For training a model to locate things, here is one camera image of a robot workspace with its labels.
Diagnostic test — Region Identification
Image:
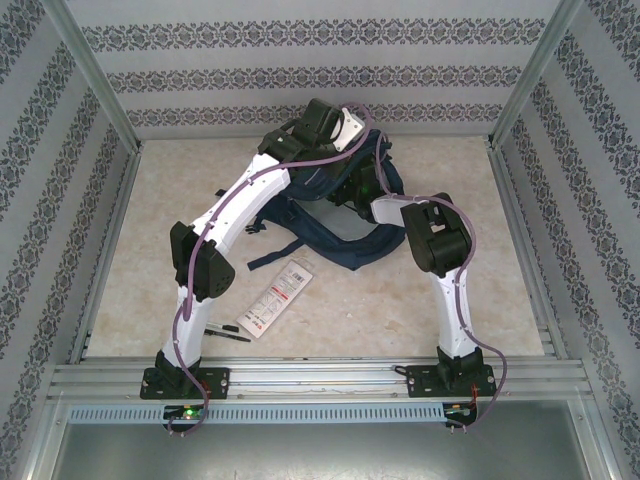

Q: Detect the navy blue backpack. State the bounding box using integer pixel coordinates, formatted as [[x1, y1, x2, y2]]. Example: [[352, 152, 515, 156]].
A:
[[246, 127, 407, 274]]

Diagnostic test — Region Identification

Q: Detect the white red stationery package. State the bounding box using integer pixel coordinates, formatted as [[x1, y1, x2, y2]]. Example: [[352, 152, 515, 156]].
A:
[[235, 257, 314, 342]]

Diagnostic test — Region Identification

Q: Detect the black marker pen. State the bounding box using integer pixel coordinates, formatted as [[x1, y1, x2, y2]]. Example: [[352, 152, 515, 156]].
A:
[[202, 329, 252, 344]]

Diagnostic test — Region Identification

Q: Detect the grey metal shelf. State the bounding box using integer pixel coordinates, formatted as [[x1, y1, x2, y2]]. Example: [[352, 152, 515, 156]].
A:
[[29, 399, 621, 480]]

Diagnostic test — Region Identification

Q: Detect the circuit board green light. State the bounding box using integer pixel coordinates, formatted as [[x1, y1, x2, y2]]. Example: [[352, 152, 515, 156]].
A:
[[164, 405, 206, 420]]

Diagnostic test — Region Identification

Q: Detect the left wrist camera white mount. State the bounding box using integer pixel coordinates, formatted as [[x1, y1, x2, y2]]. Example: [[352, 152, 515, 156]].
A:
[[332, 107, 366, 151]]

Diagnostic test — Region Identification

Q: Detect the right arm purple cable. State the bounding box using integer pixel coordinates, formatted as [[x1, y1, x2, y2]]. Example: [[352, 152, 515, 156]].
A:
[[368, 128, 511, 435]]

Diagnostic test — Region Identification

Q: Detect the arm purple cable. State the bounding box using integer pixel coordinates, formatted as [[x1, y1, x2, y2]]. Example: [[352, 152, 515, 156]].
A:
[[368, 128, 511, 435], [171, 102, 372, 437]]

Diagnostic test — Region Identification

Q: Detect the aluminium side rail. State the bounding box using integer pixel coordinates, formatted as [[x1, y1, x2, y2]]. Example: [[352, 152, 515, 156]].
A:
[[68, 139, 144, 364], [485, 139, 569, 359]]

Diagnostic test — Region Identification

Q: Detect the aluminium mounting rail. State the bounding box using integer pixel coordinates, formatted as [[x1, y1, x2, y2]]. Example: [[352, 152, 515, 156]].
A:
[[47, 355, 591, 401]]

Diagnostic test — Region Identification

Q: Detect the aluminium frame post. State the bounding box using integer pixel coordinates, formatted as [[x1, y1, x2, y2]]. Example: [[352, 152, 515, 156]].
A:
[[490, 0, 585, 149], [42, 0, 144, 151]]

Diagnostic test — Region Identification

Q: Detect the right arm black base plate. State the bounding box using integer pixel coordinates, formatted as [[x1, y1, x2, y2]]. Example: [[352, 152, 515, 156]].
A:
[[405, 363, 499, 400]]

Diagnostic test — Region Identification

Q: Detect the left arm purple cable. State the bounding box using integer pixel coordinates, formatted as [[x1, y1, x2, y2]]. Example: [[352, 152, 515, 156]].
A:
[[171, 102, 372, 437]]

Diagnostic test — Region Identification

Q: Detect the slotted grey cable duct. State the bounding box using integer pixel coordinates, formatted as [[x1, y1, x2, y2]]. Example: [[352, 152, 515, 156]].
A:
[[67, 403, 446, 425]]

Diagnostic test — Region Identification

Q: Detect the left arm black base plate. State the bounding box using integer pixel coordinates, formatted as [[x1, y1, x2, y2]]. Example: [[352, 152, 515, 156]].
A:
[[139, 367, 231, 401]]

